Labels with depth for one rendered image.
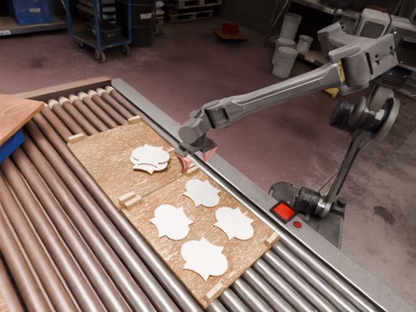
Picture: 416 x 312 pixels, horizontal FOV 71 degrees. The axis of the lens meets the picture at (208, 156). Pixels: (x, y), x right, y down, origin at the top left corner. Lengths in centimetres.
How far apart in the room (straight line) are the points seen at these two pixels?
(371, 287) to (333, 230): 109
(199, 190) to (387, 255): 182
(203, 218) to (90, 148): 55
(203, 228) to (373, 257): 175
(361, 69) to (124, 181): 82
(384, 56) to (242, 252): 66
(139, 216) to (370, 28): 108
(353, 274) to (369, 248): 148
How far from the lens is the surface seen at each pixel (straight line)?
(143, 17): 478
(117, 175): 114
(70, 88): 167
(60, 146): 133
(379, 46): 84
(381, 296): 112
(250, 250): 98
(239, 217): 104
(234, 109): 85
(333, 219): 224
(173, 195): 107
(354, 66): 81
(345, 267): 111
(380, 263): 254
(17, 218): 110
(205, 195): 107
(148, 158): 117
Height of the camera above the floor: 173
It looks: 39 degrees down
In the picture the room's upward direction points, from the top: 11 degrees clockwise
